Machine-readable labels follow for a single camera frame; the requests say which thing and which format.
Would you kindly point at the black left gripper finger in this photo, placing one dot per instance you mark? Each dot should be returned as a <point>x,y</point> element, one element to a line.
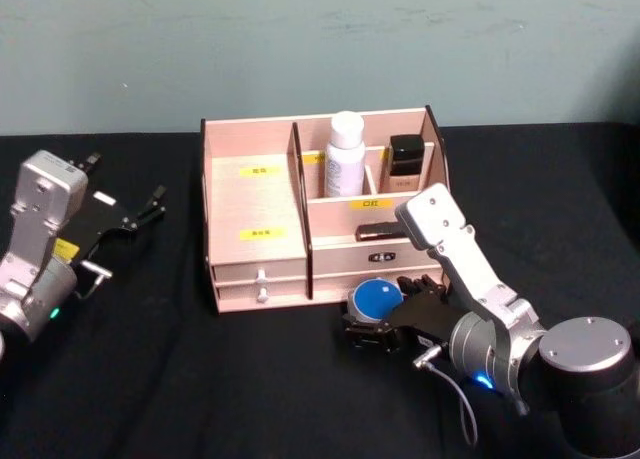
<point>152,208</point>
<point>91,162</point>

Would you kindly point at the beige bottle with black cap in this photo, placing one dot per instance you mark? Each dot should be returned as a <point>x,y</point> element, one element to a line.
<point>405,151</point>

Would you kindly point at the white plastic bottle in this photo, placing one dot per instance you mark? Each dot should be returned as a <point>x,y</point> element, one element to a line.
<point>345,164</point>

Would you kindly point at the black table cloth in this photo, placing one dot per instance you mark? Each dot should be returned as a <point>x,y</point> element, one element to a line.
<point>200,379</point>

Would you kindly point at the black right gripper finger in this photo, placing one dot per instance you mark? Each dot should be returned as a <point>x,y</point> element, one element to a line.
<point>425,285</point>
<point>370,336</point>

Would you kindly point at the black lipstick tube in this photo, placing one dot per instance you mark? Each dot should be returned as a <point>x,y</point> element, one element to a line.
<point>375,230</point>

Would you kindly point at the small drawer with white knob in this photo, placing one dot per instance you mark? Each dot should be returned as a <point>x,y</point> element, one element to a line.
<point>235,270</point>
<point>235,294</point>

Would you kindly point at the pink wooden desk organizer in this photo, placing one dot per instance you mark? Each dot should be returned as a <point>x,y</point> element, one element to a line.
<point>260,204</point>

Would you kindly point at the round blue compact case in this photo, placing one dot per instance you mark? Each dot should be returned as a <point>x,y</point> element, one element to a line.
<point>375,299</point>

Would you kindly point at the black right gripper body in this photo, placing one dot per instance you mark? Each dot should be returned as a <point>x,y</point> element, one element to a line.
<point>425,319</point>

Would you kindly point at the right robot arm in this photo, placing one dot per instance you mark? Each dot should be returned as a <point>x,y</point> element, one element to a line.
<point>590,369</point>

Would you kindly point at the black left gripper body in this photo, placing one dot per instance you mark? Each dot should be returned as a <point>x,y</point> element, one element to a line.
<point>100,216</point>

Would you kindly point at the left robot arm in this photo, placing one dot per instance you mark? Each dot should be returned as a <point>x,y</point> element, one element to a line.
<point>35,219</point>

